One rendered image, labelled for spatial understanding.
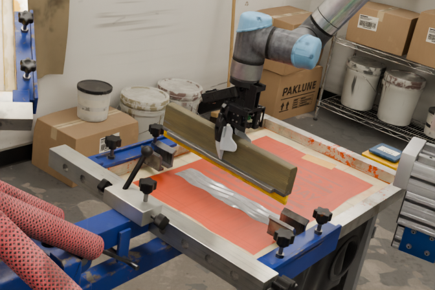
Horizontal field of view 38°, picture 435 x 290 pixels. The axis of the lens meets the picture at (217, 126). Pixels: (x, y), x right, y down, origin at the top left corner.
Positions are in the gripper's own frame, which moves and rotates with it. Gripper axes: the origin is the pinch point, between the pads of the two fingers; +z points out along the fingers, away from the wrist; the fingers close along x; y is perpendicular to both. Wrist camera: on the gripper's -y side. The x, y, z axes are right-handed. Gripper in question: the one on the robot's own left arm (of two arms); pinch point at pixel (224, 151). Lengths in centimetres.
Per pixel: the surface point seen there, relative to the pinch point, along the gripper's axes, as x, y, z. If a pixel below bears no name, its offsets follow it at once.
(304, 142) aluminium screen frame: 56, -9, 14
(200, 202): -2.0, -3.1, 15.5
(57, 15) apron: 95, -195, 22
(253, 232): -1.9, 14.1, 15.5
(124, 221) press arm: -34.3, 2.3, 6.9
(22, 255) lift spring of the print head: -70, 18, -8
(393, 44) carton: 323, -98, 34
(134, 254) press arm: -27.4, -0.1, 19.3
